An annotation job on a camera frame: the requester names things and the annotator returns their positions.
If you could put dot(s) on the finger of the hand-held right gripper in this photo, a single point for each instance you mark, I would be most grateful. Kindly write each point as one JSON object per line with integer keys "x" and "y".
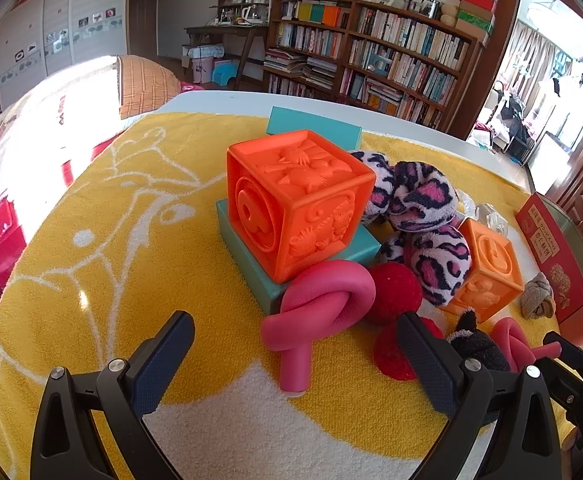
{"x": 574, "y": 395}
{"x": 566, "y": 346}

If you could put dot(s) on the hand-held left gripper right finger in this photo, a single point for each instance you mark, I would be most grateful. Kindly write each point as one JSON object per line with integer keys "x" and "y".
{"x": 424, "y": 360}

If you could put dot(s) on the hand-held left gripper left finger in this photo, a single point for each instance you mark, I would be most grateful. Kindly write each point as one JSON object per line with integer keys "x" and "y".
{"x": 164, "y": 360}

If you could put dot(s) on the red felt ball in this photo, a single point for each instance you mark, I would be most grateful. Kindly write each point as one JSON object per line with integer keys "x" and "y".
{"x": 391, "y": 355}
{"x": 396, "y": 292}

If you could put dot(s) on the brown knotted cloth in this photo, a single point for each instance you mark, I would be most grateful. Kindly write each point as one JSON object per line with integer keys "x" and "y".
{"x": 536, "y": 300}

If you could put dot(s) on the black plush toy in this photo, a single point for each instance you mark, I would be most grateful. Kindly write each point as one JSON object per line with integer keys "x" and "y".
{"x": 476, "y": 342}

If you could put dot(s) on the small pink knotted foam tube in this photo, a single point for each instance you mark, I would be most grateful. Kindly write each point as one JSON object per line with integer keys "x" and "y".
{"x": 509, "y": 335}

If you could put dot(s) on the small orange embossed cube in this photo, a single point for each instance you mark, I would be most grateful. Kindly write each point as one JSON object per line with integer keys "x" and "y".
{"x": 491, "y": 270}

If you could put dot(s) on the red tin container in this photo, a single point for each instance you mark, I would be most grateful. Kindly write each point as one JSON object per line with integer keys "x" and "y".
{"x": 546, "y": 240}

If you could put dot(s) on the large pink knotted foam tube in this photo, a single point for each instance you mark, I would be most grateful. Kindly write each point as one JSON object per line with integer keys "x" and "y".
{"x": 321, "y": 285}

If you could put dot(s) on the large orange embossed cube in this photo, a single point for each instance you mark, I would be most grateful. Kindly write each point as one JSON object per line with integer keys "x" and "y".
{"x": 291, "y": 200}

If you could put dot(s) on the teal cardboard box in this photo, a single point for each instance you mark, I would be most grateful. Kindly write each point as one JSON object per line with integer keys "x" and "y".
{"x": 291, "y": 120}

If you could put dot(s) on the yellow patterned towel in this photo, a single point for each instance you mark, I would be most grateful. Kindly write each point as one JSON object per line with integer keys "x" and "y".
{"x": 121, "y": 260}

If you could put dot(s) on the bed with floral quilt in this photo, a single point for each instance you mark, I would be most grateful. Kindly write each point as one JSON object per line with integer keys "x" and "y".
{"x": 31, "y": 125}

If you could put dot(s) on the orange plaid pillow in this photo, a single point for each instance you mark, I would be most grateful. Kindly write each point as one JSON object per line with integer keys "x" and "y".
{"x": 141, "y": 85}

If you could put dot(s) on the pink waste bin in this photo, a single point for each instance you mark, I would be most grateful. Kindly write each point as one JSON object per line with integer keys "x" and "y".
{"x": 200, "y": 70}

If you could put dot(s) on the blue plastic stool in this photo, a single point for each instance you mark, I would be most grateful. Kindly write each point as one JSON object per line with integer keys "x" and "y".
{"x": 224, "y": 72}

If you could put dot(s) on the wooden bookshelf full of books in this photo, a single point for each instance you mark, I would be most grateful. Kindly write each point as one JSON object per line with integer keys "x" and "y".
{"x": 371, "y": 45}

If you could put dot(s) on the wooden desk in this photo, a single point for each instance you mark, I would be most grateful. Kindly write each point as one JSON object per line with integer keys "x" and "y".
{"x": 221, "y": 30}

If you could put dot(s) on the green gift box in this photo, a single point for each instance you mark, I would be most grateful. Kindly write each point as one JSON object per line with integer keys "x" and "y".
{"x": 474, "y": 20}

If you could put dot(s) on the framed photo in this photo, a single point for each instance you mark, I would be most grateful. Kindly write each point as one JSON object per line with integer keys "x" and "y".
{"x": 424, "y": 6}

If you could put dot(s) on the white sliding door wardrobe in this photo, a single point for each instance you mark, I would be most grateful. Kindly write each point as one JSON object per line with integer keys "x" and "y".
{"x": 56, "y": 10}

